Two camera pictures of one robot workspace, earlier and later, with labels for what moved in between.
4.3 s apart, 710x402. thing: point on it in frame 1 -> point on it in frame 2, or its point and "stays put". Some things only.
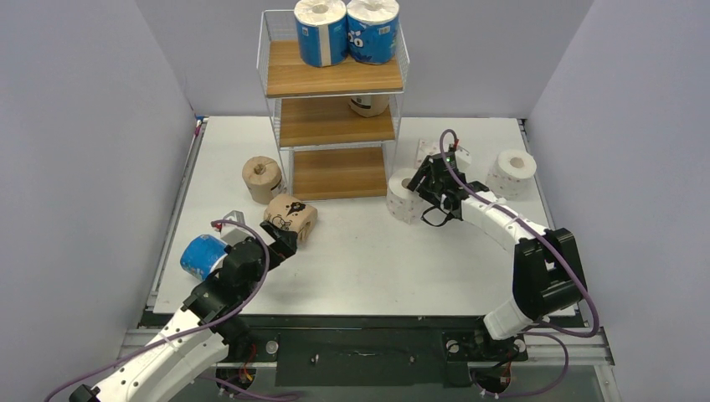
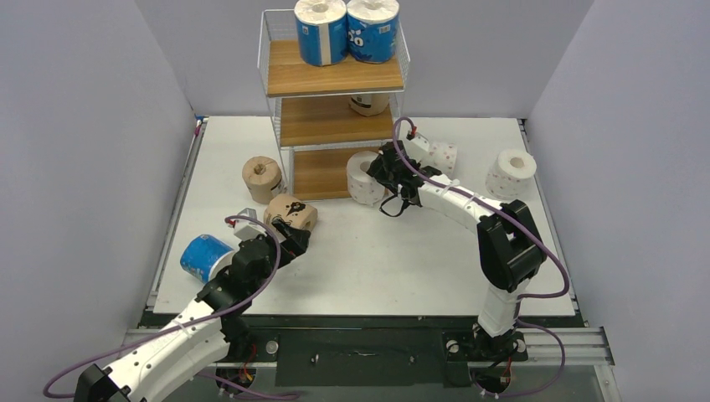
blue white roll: (322, 31) stays put
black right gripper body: (427, 178) -> (386, 168)
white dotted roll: (402, 202) -> (363, 188)
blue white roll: (373, 28) stays put
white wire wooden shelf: (336, 126) stays put
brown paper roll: (368, 105) stays put
